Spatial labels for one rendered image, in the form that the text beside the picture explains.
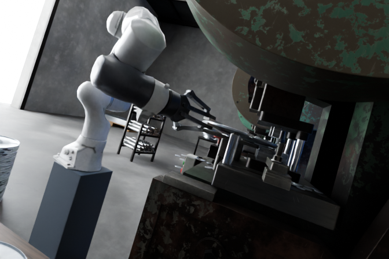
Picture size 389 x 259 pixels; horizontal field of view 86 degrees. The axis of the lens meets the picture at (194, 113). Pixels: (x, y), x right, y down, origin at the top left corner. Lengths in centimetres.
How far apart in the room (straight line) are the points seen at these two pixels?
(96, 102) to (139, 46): 51
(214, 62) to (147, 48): 746
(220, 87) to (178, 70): 178
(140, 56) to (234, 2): 26
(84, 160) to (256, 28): 89
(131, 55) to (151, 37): 7
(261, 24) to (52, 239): 109
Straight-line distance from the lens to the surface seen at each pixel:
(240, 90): 217
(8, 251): 77
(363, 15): 40
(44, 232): 120
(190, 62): 818
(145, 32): 53
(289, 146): 88
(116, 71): 49
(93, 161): 106
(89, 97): 97
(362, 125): 69
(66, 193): 107
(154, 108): 54
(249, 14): 38
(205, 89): 774
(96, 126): 102
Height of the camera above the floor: 80
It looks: 2 degrees up
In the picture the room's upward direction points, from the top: 17 degrees clockwise
